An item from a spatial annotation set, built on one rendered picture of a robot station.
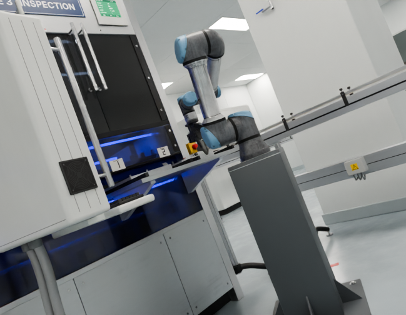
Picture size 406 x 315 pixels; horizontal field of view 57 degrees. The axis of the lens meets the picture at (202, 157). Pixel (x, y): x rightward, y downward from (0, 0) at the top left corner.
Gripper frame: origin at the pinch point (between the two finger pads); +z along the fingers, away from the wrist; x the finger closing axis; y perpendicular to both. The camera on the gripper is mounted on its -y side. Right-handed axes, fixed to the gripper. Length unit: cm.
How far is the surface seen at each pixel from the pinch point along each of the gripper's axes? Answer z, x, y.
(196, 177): 10.8, 0.5, 15.1
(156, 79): -57, -9, 26
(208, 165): 7.4, 0.5, 2.7
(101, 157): -8, 81, -24
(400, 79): 2, -82, -84
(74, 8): -104, 32, 26
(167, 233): 34, 26, 27
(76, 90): -35, 81, -24
